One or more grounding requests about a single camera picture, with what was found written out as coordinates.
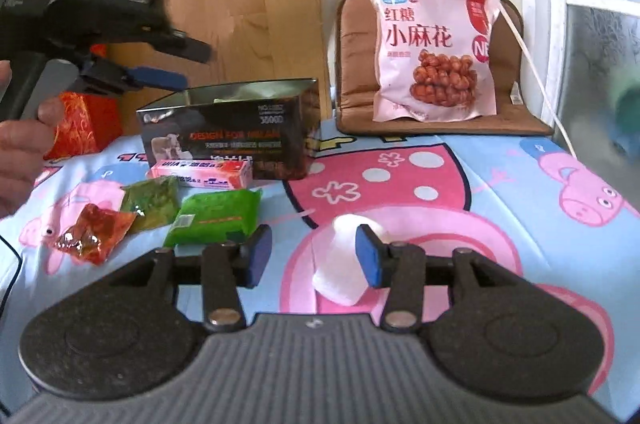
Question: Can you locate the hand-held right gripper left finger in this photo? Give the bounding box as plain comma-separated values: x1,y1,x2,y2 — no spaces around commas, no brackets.
107,224,275,334

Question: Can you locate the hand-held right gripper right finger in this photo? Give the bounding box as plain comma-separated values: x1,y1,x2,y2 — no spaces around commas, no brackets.
355,224,526,334

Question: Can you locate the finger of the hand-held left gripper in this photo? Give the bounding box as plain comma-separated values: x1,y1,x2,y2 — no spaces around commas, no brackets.
80,54,187,97
145,25,213,64

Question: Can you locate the white jelly cup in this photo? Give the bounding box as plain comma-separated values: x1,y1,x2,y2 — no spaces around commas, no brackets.
311,214,396,306

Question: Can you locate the olive green snack packet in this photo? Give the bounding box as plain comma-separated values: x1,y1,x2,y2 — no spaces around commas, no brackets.
120,176,181,233

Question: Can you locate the dark cardboard box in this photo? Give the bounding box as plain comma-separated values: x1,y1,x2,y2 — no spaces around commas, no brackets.
136,77,322,181

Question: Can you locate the person's left hand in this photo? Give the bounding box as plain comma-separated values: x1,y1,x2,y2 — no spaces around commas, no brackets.
0,60,66,217

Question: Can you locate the dark green wafer packet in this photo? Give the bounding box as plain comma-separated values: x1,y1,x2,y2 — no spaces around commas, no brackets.
162,188,264,248

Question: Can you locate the red gift bag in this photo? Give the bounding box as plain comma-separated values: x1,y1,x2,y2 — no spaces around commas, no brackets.
44,91,123,161

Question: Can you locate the pink small box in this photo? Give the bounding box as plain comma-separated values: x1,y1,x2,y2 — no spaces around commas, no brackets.
150,156,254,189

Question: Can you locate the cartoon pig printed bedsheet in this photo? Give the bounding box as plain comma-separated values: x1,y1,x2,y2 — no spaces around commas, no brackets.
0,119,640,405

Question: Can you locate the red snack packet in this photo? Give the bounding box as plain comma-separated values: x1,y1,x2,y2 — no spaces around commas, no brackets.
54,203,137,265

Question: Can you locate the brown seat cushion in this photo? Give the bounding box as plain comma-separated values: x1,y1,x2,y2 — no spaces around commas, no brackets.
334,0,555,135

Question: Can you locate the pink snack bag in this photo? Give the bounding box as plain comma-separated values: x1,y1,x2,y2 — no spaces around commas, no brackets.
360,0,501,123

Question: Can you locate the green object behind glass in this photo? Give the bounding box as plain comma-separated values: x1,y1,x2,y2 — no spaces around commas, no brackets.
612,68,640,145

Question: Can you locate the frosted glass window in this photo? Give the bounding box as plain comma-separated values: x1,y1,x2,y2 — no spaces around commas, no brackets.
515,0,640,215

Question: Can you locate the thin black cable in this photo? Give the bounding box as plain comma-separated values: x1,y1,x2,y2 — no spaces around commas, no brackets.
0,231,23,322

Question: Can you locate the white cable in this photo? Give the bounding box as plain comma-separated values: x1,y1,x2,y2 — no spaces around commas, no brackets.
435,0,578,157

